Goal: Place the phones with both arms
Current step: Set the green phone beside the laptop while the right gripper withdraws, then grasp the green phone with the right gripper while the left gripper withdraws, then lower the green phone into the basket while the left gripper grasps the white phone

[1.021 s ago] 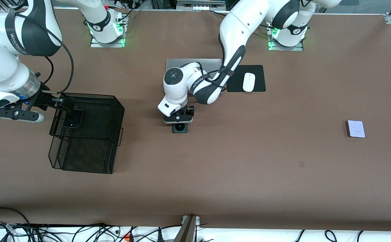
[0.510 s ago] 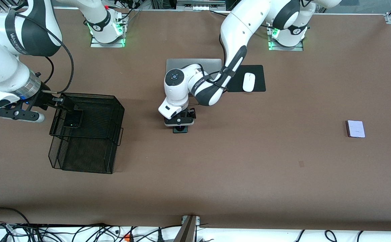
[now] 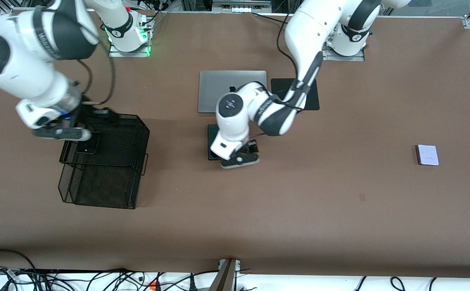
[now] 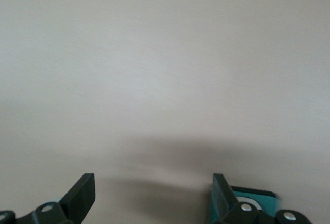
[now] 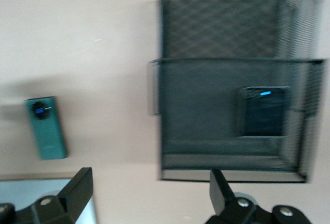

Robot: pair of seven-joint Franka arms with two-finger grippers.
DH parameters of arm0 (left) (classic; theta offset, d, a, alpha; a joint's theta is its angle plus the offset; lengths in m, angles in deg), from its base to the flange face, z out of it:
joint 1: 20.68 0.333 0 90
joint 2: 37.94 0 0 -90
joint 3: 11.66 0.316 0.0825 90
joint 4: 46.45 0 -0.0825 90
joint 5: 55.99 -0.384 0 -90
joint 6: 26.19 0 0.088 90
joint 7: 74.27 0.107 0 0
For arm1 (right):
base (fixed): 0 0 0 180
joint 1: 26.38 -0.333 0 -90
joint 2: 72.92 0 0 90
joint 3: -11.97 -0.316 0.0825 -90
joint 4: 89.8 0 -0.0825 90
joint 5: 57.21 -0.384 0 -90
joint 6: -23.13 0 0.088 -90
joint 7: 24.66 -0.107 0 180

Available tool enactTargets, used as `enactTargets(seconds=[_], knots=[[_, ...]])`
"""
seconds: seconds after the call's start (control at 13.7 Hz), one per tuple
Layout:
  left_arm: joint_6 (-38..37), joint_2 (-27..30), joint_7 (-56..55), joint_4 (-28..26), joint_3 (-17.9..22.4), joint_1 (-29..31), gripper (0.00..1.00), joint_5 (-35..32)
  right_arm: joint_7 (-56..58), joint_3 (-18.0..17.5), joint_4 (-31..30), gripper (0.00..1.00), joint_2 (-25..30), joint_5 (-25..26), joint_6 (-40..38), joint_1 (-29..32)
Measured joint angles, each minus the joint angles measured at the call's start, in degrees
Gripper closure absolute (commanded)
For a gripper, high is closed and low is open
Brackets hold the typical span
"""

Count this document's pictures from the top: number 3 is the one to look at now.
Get black flip phone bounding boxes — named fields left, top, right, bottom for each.
left=76, top=131, right=100, bottom=155

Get green phone round camera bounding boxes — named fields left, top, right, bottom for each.
left=207, top=124, right=229, bottom=161

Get lilac phone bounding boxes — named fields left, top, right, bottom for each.
left=416, top=144, right=440, bottom=167

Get black mesh two-tier basket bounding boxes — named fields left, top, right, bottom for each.
left=58, top=112, right=150, bottom=210

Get silver closed laptop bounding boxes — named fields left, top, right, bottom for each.
left=198, top=70, right=268, bottom=114

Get black mouse pad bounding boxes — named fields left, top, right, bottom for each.
left=271, top=78, right=320, bottom=111

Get power strip white sockets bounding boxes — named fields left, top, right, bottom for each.
left=212, top=0, right=272, bottom=13

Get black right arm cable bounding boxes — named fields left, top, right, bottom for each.
left=77, top=40, right=116, bottom=108

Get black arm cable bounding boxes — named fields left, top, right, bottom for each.
left=276, top=12, right=300, bottom=81
left=77, top=40, right=116, bottom=108

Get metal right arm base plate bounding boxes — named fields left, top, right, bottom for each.
left=109, top=40, right=151, bottom=58

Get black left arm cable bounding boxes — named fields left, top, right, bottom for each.
left=276, top=12, right=300, bottom=81

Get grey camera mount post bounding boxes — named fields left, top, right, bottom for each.
left=209, top=259, right=241, bottom=291

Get long black table cable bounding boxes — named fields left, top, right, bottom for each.
left=252, top=12, right=290, bottom=24

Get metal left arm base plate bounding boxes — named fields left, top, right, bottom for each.
left=322, top=46, right=365, bottom=62

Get tangled black floor cables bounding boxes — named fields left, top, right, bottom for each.
left=0, top=267, right=219, bottom=291

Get black looped floor cable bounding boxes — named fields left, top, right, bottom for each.
left=0, top=249, right=37, bottom=271

